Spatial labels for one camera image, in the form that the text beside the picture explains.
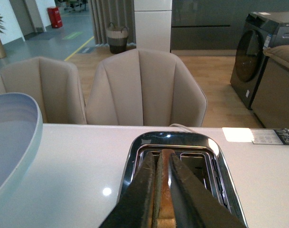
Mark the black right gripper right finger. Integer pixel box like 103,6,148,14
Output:
169,154,245,228

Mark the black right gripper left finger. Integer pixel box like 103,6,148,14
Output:
100,152,156,228

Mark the bread slice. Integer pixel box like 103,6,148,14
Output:
152,149,176,228

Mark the light blue plate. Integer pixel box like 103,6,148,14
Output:
0,93,43,200

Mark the white chrome two-slot toaster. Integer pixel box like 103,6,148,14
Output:
118,131,247,225

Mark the black label sticker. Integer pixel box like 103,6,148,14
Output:
251,129,289,145

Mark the beige chair right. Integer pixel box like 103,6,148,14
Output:
85,49,207,127

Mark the beige chair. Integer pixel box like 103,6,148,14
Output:
85,49,207,127
0,57,87,124

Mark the beige chair left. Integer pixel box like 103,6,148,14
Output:
0,57,87,124

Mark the woven laundry basket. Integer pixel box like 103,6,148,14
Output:
106,22,129,54

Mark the grey kitchen cabinet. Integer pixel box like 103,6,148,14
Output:
170,0,289,50

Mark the dark grey washing machine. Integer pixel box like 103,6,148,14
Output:
230,12,289,110

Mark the grey curtain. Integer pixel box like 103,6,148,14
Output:
88,0,136,46

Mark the red bin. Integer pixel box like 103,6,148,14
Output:
47,7,63,29

